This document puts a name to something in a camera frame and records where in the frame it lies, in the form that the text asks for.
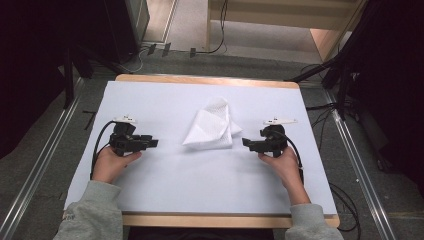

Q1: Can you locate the white floor cable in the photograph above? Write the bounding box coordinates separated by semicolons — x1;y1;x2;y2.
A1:
121;46;152;74

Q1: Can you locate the dark curtain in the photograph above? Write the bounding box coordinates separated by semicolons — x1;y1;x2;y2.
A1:
346;0;424;198
0;0;113;159

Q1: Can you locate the black cabinet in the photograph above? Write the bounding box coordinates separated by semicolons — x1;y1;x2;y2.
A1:
103;0;151;65

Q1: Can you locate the black floor cable bundle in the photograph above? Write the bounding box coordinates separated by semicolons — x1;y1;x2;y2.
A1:
304;102;338;151

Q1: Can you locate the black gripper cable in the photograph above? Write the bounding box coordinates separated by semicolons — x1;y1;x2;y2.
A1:
89;120;117;181
266;129;305;185

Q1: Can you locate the person's right hand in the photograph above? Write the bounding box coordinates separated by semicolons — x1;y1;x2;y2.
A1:
258;146;305;190

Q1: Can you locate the light wooden shelf unit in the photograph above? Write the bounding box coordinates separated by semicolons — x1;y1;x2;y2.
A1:
205;0;368;63

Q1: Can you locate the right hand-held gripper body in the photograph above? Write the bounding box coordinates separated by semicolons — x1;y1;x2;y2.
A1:
259;116;298;158

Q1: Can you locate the white mesh laundry bag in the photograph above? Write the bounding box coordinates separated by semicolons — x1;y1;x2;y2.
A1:
182;97;244;150

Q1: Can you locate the black looped floor cable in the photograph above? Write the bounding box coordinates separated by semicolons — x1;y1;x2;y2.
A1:
328;181;363;240

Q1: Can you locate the wooden table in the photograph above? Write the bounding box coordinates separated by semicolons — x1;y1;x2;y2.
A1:
62;73;341;230

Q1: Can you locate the black metal stand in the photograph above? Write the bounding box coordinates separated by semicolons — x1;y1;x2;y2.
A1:
62;48;101;110
284;49;356;122

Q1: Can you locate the white table cover sheet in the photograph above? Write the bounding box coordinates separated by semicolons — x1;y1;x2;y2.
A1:
63;80;338;216

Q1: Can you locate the metal floor rail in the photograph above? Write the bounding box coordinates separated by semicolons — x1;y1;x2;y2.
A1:
323;89;398;240
0;77;85;240

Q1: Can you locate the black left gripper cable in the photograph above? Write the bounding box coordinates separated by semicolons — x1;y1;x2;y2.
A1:
89;120;117;181

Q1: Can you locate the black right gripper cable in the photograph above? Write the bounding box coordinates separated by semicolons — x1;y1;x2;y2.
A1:
266;129;305;185

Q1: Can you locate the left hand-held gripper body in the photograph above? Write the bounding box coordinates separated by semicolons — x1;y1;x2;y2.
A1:
109;114;143;157

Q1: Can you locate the black hanging cable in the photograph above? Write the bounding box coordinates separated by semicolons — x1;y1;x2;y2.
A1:
194;0;230;56

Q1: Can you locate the person's left hand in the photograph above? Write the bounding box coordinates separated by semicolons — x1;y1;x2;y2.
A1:
91;146;143;185

